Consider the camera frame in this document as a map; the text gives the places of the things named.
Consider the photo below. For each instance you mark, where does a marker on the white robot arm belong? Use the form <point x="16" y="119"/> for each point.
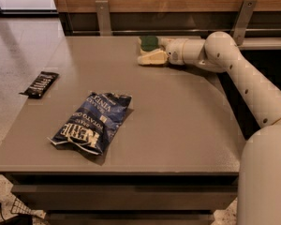
<point x="259" y="184"/>

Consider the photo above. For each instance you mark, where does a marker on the left metal bracket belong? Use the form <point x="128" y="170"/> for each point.
<point x="103" y="18"/>

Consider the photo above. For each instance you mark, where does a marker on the lower grey drawer front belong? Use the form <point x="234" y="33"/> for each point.
<point x="130" y="219"/>

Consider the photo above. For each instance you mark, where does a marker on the blue kettle chips bag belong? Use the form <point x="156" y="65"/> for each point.
<point x="93" y="126"/>

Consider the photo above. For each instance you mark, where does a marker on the upper grey drawer front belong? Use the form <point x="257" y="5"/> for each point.
<point x="90" y="197"/>

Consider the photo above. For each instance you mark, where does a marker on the grey drawer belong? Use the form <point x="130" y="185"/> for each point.
<point x="130" y="219"/>
<point x="90" y="197"/>

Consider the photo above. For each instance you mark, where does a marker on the metal bracket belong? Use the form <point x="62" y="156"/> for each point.
<point x="242" y="21"/>
<point x="103" y="18"/>

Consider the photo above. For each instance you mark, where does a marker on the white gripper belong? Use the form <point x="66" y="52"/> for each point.
<point x="174" y="52"/>

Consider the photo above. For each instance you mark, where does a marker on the right metal bracket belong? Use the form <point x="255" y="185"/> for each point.
<point x="242" y="21"/>

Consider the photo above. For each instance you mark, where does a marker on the green and yellow sponge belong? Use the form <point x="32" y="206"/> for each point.
<point x="148" y="44"/>

